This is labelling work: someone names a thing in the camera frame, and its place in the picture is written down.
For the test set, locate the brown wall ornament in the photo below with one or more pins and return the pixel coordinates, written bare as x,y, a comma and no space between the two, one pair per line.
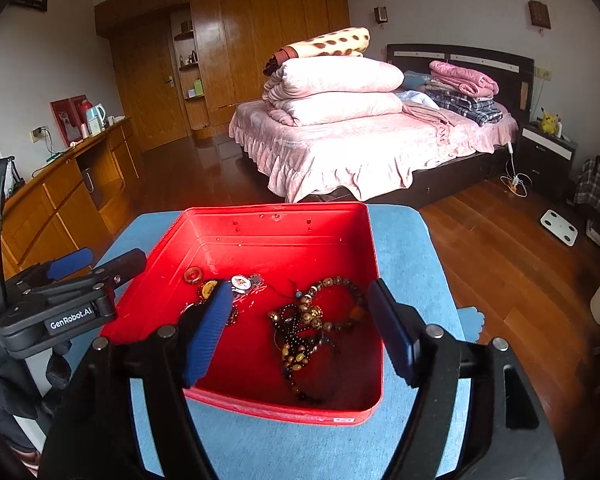
539,14

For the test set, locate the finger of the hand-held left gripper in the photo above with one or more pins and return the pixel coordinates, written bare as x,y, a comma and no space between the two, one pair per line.
125,262
70,264

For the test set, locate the pale electric kettle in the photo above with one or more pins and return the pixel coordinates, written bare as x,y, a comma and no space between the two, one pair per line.
96,119

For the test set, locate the bedside wall socket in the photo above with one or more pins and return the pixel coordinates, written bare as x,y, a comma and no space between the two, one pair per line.
544,72

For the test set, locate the pink folded quilt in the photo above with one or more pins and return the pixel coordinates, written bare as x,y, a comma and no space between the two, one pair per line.
350,107
340,77

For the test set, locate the wooden door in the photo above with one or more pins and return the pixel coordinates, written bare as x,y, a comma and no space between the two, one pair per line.
150,90

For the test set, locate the small folded pink blanket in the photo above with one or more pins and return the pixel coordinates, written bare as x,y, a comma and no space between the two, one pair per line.
462,77

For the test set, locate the wooden wardrobe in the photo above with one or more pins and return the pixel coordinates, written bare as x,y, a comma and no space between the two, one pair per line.
270,35

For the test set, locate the dark nightstand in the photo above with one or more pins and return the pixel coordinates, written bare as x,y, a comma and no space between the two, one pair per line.
545,160

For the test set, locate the bed with pink cover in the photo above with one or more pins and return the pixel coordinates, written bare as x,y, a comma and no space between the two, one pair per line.
360,150

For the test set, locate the plaid folded clothes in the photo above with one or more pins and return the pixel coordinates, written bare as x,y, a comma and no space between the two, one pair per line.
472,107

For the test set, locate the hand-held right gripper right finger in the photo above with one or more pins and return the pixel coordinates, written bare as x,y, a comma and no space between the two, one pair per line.
392,330

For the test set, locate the dark wooden headboard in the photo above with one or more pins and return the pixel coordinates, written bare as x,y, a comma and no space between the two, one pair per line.
515,80

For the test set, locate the spotted cream blanket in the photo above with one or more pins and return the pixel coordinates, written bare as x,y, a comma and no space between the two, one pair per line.
330,42

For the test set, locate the red gift box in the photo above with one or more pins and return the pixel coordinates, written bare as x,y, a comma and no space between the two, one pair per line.
67,117

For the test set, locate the wooden sideboard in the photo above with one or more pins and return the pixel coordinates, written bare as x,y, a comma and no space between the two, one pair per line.
55,200

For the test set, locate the white bag on sideboard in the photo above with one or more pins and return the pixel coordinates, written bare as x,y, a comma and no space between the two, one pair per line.
7,170

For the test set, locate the red tin box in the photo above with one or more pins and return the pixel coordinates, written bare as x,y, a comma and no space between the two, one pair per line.
290,240

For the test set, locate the white bathroom scale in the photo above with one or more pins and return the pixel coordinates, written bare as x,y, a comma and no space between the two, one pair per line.
560,227

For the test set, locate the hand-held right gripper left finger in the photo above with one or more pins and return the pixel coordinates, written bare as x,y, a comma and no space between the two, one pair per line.
207,335

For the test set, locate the yellow plush toy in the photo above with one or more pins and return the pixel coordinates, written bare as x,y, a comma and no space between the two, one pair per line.
550,121

